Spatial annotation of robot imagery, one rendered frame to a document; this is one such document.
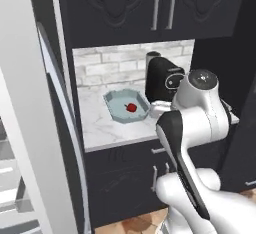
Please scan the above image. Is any black coffee machine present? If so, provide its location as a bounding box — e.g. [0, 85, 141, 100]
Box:
[144, 51, 186, 104]

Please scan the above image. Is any black fridge door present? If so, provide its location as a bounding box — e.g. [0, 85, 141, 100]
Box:
[27, 0, 93, 234]

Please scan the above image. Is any grey fridge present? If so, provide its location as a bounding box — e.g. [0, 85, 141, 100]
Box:
[0, 0, 80, 234]

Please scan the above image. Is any black cupboard door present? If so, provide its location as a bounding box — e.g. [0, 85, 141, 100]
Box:
[55, 0, 165, 48]
[162, 0, 248, 42]

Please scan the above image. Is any black base cabinet door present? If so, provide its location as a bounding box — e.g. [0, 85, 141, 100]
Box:
[85, 161, 162, 230]

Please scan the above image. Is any blue-grey tupperware container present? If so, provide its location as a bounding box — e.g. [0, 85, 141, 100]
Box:
[102, 88, 151, 125]

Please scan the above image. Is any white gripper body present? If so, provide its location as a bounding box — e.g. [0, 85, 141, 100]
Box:
[148, 100, 176, 119]

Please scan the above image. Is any grey cupboard door handle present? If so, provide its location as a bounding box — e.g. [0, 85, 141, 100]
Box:
[165, 0, 178, 31]
[150, 0, 161, 32]

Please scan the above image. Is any black drawer front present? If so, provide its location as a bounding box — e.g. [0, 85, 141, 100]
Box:
[83, 139, 174, 172]

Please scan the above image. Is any tall black cabinet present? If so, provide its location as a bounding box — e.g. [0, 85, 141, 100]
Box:
[190, 0, 256, 194]

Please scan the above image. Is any grey fridge door handle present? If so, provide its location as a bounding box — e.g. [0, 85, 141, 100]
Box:
[35, 21, 92, 234]

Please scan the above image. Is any red bell pepper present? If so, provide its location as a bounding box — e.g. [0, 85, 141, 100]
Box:
[124, 102, 138, 114]

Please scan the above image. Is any grey drawer handle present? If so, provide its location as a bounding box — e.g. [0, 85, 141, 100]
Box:
[150, 146, 167, 155]

